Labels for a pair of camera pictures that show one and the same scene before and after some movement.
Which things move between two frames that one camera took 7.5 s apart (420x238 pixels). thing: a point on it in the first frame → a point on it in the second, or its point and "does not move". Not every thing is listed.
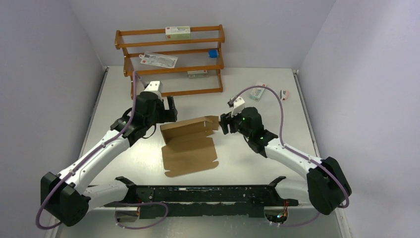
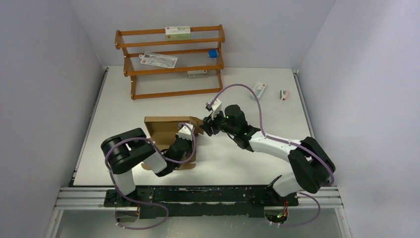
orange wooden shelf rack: (184, 60) does not move
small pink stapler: (284, 94) does not move
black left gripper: (166, 115) → (190, 143)
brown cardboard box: (188, 148) → (144, 166)
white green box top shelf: (178, 32) does not move
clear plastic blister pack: (158, 60) does not move
